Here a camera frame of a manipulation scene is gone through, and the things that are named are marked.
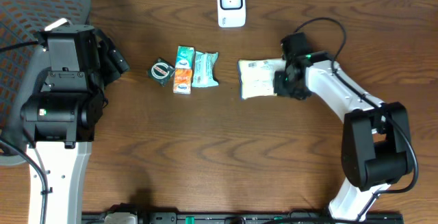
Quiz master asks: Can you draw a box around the small orange snack box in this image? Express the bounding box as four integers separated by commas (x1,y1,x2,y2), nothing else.
173,69,192,95

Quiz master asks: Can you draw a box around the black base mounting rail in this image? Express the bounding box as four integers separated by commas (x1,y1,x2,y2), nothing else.
81,211,404,224

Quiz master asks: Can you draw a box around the yellow snack chip bag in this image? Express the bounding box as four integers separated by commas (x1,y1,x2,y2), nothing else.
237,58,285,99

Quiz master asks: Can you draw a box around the white barcode scanner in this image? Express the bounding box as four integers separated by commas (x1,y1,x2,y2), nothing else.
217,0,246,28

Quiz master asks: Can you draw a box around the dark grey plastic basket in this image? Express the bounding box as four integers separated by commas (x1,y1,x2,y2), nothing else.
1,0,91,150

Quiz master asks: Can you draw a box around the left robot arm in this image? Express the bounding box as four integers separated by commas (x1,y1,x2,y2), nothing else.
20,18,130,223

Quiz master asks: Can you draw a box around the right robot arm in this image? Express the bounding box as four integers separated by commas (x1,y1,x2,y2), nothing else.
273,32,419,223

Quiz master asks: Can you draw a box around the teal snack pack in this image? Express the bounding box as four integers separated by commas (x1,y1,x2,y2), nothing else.
192,51,218,88

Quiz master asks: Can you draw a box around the dark green balm box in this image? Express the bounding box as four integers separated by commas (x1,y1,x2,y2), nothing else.
147,58,175,86

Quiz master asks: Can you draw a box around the small teal snack box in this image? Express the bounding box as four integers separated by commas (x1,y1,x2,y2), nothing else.
175,46,195,69

